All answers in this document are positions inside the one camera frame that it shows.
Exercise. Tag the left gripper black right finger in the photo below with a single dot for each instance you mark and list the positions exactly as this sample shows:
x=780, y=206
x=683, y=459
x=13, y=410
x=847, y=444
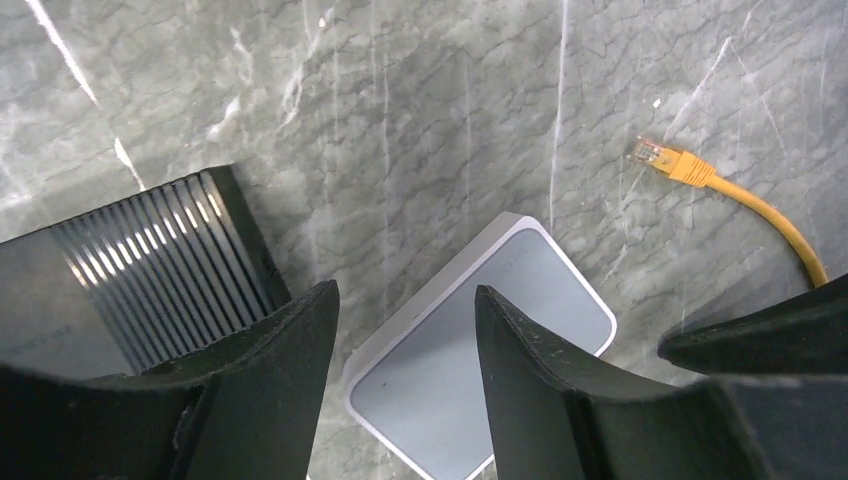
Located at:
x=558, y=412

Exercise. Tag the black network switch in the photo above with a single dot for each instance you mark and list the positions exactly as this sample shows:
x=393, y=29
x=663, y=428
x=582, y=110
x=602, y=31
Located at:
x=138, y=282

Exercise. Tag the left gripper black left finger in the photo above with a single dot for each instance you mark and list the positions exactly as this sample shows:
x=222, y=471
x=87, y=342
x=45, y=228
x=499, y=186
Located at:
x=245, y=407

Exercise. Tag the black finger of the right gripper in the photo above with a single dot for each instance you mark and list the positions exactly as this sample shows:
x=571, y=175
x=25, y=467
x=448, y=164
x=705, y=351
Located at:
x=804, y=335

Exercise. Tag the white mini router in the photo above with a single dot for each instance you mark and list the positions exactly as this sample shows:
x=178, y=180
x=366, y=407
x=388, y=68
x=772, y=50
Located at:
x=415, y=383

